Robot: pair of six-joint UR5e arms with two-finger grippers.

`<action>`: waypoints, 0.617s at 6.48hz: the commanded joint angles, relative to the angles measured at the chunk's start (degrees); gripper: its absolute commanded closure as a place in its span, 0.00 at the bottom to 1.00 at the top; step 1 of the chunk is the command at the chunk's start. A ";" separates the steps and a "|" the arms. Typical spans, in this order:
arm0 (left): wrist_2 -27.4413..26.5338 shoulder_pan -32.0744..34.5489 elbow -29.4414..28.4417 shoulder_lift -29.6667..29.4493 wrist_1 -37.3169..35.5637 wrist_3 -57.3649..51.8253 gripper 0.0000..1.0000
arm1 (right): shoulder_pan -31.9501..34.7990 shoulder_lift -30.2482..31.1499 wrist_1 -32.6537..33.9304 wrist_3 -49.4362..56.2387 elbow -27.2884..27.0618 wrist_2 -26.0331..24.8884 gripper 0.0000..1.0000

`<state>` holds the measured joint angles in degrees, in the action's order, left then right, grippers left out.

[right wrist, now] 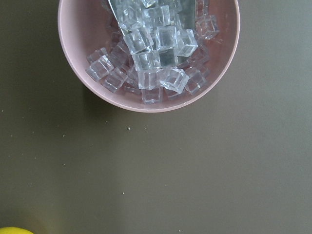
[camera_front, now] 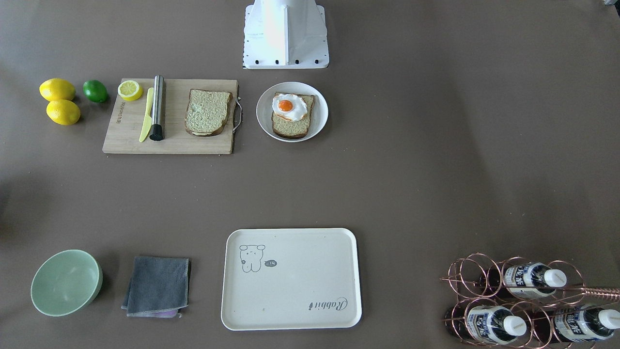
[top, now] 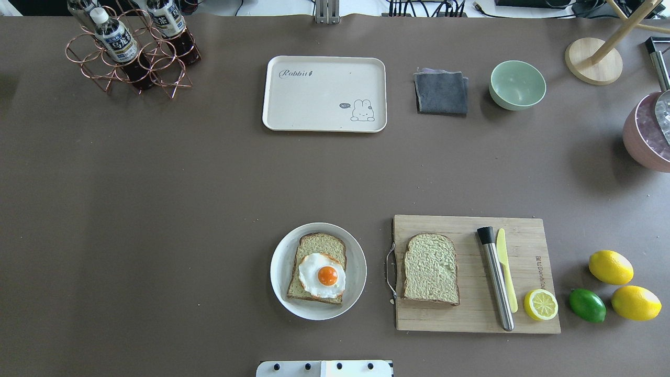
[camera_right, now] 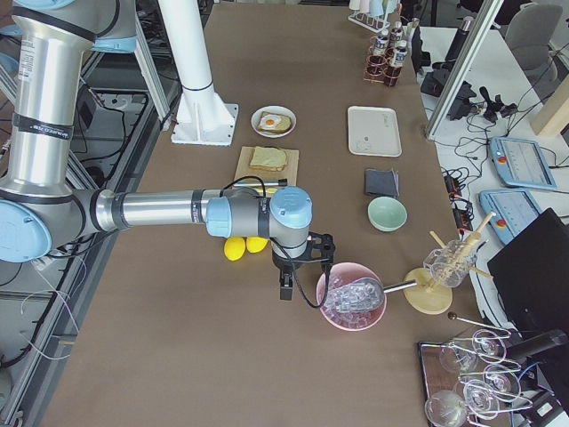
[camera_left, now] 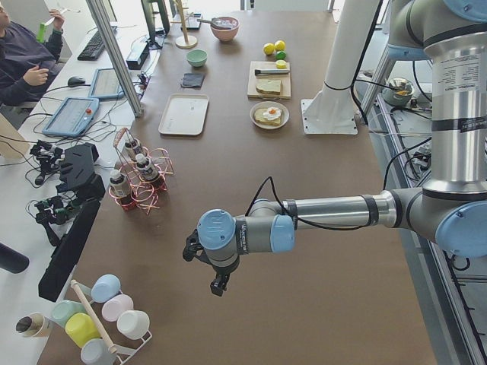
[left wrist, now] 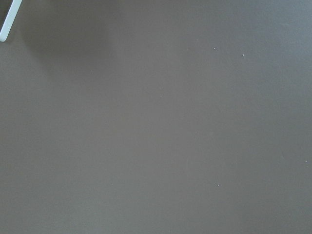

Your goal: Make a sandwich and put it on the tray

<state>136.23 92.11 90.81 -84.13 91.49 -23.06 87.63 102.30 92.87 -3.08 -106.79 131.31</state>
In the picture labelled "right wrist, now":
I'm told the clear ice cube pile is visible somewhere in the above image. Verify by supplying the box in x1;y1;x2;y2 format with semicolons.
86;0;219;104

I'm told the pink bowl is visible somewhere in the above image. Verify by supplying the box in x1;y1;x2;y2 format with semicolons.
58;0;240;113

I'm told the yellow lemon near lime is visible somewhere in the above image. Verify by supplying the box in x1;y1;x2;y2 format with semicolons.
0;227;34;234

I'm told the metal ice scoop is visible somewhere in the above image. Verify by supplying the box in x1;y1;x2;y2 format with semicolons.
101;0;195;71

